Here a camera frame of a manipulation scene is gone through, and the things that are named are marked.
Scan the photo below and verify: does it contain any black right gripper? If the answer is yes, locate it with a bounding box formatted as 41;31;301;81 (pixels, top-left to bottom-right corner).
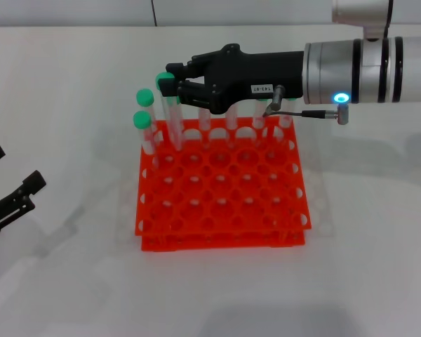
159;43;305;115

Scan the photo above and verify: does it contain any orange plastic test tube rack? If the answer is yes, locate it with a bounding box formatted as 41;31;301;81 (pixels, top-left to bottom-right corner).
133;115;313;252

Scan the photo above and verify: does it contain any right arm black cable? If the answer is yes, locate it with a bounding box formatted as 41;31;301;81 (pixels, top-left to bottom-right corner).
262;85;350;125

